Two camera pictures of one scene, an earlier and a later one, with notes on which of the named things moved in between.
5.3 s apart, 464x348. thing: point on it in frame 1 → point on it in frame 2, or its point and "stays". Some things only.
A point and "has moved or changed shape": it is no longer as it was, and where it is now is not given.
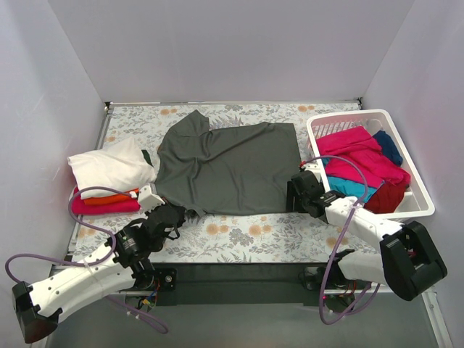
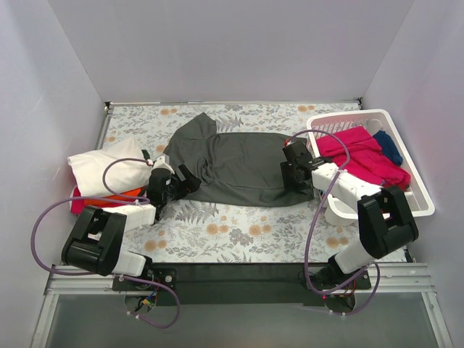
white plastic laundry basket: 419,201 stays
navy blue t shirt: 388,149 stays
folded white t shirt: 123,165 stays
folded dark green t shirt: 147,157 stays
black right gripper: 295,196 → 291,170
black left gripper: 175,215 → 177,182
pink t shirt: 358,143 stays
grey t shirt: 244,170 has moved or changed shape
